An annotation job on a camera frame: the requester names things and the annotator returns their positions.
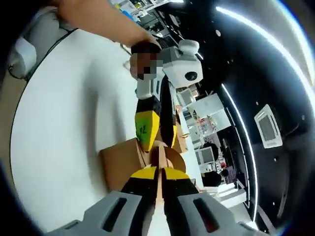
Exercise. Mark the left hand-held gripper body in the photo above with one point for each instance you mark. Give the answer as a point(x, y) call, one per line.
point(182, 66)

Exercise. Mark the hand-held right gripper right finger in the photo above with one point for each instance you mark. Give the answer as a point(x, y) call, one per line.
point(197, 216)

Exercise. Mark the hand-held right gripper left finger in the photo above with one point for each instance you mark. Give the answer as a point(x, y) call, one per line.
point(118, 214)

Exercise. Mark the brown paper box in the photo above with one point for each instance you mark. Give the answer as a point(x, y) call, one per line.
point(182, 142)
point(120, 159)

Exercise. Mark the black wristband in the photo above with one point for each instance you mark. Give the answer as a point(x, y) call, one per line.
point(146, 46)

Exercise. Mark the purple screen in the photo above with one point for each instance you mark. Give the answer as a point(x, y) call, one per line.
point(231, 175)

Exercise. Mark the white mesh office chair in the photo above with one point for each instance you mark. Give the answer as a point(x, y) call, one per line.
point(206, 155)

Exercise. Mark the straight ceiling light strip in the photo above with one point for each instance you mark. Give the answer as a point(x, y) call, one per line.
point(246, 19)

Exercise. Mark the curved ceiling light strip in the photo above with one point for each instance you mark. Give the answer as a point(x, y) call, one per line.
point(251, 157)

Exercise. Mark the ceiling air conditioner cassette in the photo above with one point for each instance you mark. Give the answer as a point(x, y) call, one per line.
point(268, 126)

